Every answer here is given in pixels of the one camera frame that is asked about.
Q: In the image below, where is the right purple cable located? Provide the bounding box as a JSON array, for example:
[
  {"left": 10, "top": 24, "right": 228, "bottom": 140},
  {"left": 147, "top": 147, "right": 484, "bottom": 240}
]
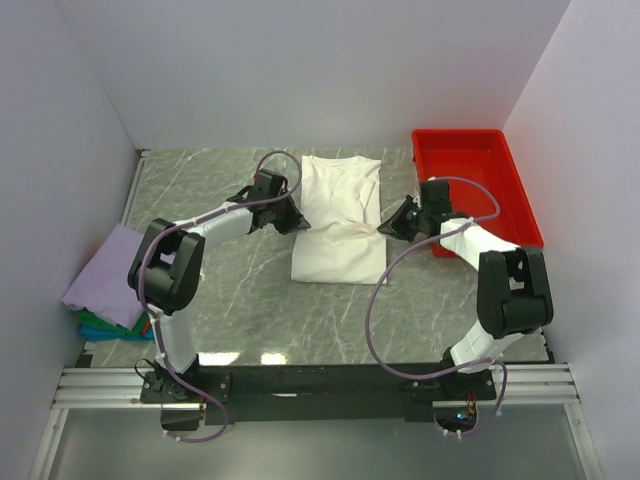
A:
[{"left": 364, "top": 175, "right": 509, "bottom": 441}]

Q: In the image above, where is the folded lavender t-shirt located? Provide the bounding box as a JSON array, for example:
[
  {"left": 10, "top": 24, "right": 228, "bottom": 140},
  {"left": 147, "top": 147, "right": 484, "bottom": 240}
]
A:
[{"left": 61, "top": 224, "right": 143, "bottom": 330}]

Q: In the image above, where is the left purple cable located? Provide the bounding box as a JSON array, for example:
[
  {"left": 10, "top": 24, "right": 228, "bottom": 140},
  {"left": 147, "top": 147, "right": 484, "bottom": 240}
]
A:
[{"left": 137, "top": 149, "right": 304, "bottom": 444}]

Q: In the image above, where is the red plastic bin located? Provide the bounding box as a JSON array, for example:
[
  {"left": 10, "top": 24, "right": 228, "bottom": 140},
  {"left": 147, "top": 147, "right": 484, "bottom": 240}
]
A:
[{"left": 412, "top": 129, "right": 544, "bottom": 248}]

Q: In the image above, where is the folded green t-shirt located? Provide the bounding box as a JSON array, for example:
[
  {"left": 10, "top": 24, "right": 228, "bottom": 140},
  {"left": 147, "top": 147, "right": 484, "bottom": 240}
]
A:
[{"left": 71, "top": 309, "right": 150, "bottom": 337}]

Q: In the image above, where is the white t-shirt red print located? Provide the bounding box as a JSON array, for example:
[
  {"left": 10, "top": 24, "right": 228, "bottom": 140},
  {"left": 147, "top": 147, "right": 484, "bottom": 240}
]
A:
[{"left": 291, "top": 156, "right": 387, "bottom": 285}]

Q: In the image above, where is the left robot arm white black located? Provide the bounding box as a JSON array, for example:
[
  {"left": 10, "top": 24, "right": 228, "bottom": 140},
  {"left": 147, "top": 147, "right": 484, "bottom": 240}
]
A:
[{"left": 127, "top": 169, "right": 310, "bottom": 402}]

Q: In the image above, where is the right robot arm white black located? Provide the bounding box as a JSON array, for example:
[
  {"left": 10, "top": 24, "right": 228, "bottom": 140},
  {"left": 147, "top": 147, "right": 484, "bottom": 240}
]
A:
[{"left": 365, "top": 176, "right": 554, "bottom": 399}]

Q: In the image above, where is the purple cable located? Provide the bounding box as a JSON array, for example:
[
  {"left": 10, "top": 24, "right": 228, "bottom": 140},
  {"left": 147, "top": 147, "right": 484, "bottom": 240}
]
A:
[
  {"left": 137, "top": 149, "right": 304, "bottom": 444},
  {"left": 364, "top": 175, "right": 509, "bottom": 441}
]

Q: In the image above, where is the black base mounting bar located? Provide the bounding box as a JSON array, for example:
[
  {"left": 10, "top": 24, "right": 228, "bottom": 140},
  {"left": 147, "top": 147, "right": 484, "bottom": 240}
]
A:
[{"left": 140, "top": 364, "right": 497, "bottom": 431}]

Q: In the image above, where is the aluminium rail frame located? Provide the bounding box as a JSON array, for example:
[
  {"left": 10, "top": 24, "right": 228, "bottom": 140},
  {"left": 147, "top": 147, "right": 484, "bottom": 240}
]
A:
[{"left": 30, "top": 364, "right": 603, "bottom": 479}]

